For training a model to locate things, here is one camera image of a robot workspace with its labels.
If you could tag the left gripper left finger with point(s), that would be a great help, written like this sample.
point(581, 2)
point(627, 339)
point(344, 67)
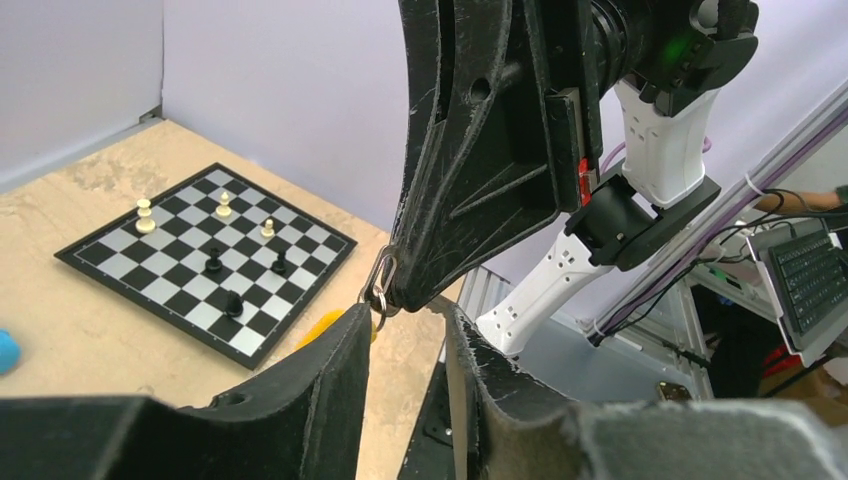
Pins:
point(301, 418)

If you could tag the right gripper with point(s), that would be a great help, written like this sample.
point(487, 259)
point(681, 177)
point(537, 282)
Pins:
point(490, 84)

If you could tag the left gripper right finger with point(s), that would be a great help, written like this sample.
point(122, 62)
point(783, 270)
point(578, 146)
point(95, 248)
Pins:
point(507, 424)

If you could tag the yellow tag keyring with keys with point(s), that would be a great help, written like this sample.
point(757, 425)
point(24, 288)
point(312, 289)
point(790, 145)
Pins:
point(373, 293)

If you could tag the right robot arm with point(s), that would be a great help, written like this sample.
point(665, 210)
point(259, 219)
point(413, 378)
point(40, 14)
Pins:
point(650, 181)

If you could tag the black chess piece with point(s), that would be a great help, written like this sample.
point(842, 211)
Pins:
point(213, 263)
point(234, 306)

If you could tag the black chess pawn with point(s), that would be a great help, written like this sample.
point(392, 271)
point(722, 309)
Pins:
point(278, 266)

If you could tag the smartphone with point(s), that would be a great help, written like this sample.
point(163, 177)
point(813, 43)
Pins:
point(669, 391)

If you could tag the black white chessboard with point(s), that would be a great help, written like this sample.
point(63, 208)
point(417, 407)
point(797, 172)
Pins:
point(229, 263)

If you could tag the white chess piece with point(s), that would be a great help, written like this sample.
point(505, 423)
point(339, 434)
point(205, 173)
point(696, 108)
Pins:
point(267, 229)
point(145, 224)

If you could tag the white chess pawn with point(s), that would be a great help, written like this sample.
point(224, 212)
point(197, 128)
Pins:
point(224, 210)

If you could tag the blue cylinder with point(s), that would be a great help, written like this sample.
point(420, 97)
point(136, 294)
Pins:
point(10, 352)

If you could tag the black keyboard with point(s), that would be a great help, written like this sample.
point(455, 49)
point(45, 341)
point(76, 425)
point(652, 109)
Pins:
point(811, 278)

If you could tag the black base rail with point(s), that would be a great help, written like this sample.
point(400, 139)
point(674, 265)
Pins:
point(429, 454)

